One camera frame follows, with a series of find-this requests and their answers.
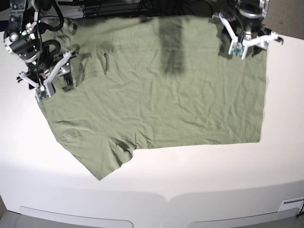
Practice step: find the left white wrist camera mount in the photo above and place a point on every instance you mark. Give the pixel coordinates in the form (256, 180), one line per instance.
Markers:
(245, 24)

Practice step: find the green T-shirt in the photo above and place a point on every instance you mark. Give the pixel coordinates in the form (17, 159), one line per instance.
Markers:
(152, 83)

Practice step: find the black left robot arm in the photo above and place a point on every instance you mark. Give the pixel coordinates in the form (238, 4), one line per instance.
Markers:
(245, 8)

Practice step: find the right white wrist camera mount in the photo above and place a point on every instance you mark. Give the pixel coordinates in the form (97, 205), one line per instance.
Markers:
(42, 83)

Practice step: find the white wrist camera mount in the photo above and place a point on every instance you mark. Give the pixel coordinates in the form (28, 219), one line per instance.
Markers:
(245, 24)
(42, 83)

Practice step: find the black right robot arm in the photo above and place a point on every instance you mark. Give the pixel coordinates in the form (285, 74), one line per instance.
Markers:
(23, 38)

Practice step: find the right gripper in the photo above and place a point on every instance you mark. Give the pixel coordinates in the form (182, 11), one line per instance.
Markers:
(47, 67)

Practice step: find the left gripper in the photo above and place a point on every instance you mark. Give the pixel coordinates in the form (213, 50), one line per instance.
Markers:
(245, 43)

